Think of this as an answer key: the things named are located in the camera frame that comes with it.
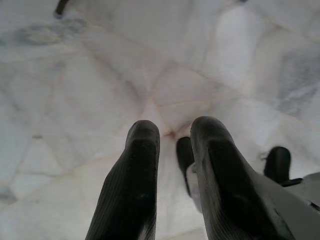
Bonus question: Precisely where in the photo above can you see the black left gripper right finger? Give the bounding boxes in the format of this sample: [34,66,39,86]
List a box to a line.
[189,116,296,240]

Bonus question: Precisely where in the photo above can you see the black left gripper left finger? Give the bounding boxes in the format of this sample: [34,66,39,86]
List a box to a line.
[84,120,161,240]

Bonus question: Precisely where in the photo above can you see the dark furniture leg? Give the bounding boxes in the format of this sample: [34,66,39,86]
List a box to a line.
[54,0,73,16]

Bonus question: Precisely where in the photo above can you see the black robot foot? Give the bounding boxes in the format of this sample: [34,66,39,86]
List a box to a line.
[263,146,304,186]

